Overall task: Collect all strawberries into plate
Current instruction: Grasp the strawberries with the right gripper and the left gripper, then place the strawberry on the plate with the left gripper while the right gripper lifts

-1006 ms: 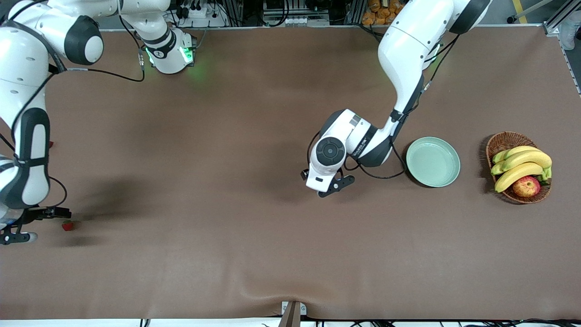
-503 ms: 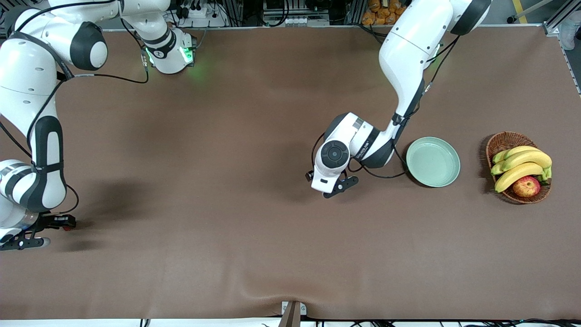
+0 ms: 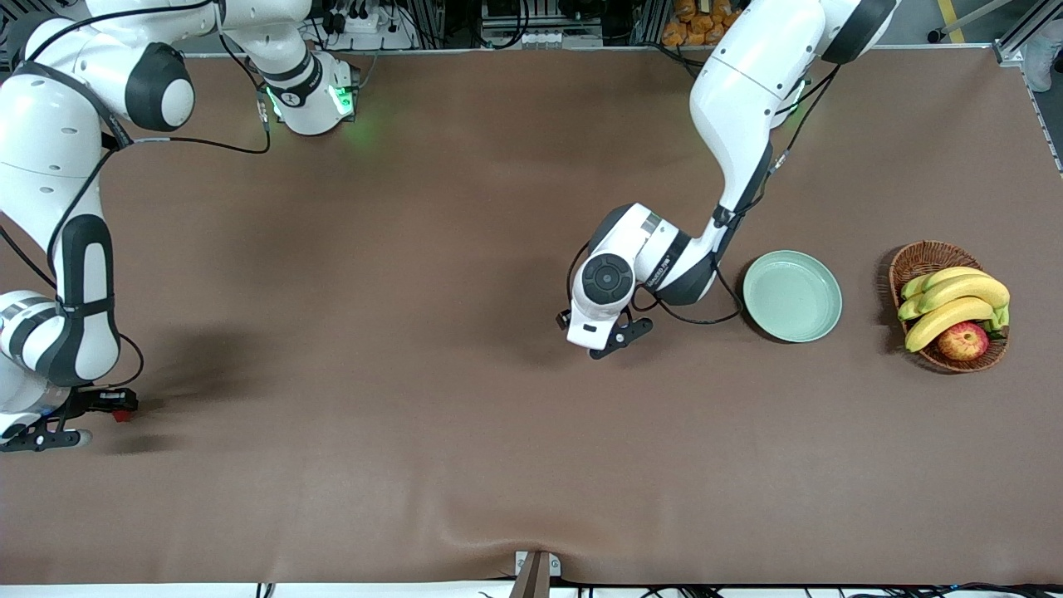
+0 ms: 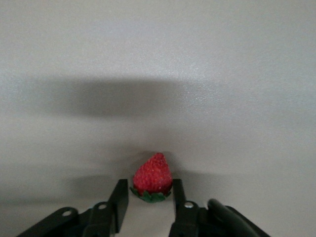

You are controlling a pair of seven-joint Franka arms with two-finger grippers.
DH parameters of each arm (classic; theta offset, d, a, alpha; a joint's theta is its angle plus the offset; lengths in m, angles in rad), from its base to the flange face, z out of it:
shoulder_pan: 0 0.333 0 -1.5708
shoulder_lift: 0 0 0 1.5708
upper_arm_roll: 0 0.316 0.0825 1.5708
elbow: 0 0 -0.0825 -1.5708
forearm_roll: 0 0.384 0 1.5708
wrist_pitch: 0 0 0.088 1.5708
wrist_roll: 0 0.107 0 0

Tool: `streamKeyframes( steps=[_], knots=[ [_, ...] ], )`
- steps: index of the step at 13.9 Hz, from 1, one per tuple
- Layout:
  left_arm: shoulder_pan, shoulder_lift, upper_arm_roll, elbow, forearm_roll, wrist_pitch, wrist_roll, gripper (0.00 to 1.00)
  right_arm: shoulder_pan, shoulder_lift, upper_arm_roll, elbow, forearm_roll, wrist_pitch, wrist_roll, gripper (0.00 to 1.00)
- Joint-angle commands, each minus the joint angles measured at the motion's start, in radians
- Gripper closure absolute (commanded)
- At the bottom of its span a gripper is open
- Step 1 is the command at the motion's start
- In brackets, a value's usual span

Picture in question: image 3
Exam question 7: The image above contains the brown wicker basket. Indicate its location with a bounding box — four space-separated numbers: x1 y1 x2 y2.
888 241 1010 374

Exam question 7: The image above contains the white terminal block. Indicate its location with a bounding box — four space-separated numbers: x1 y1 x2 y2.
517 30 605 49

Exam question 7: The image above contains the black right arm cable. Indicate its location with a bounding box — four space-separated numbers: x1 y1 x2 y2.
0 83 275 390

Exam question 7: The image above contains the large table cover mat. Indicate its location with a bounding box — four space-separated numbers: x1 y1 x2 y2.
0 46 1063 586

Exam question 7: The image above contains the bag of orange buns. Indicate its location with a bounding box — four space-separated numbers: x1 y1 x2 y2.
662 0 725 47

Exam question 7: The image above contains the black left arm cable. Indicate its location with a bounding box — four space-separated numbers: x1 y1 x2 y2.
567 62 841 326

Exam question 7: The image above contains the white power strip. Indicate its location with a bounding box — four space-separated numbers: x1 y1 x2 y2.
324 10 404 38

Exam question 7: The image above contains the pale green round plate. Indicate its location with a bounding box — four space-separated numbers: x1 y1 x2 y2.
742 250 843 344

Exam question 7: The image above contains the red yellow apple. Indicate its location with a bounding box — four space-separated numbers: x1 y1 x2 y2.
938 322 990 362

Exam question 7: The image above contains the yellow banana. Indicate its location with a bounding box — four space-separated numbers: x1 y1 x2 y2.
901 266 989 301
904 297 996 353
916 274 1012 316

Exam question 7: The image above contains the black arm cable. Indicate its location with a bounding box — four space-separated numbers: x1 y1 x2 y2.
0 83 275 390
567 62 841 326

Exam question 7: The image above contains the metal table edge clamp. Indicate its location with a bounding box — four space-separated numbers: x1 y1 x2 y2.
508 550 562 598

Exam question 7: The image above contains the aluminium frame profile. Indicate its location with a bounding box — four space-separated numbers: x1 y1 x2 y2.
994 0 1063 66

